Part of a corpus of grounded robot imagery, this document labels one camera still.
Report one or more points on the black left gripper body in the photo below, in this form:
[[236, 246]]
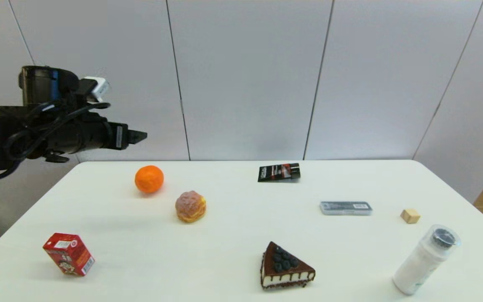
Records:
[[97, 135]]

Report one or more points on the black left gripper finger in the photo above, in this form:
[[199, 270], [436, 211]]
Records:
[[136, 136]]

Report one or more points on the orange fruit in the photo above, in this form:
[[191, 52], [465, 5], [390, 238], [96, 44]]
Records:
[[149, 179]]

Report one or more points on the cream puff pastry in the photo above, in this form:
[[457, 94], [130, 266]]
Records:
[[190, 207]]

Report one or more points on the red drink carton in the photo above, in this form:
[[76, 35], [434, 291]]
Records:
[[69, 254]]

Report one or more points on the black red tube packet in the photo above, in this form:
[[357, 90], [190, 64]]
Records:
[[278, 173]]

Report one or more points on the chocolate blueberry cake slice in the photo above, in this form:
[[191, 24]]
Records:
[[282, 268]]

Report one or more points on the grey flat plastic case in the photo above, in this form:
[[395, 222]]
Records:
[[345, 208]]

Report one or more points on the small wooden cube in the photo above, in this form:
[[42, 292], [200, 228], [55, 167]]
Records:
[[409, 216]]

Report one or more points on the white bottle with clear cap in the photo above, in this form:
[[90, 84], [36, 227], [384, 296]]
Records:
[[424, 261]]

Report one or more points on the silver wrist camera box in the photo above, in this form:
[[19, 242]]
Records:
[[98, 89]]

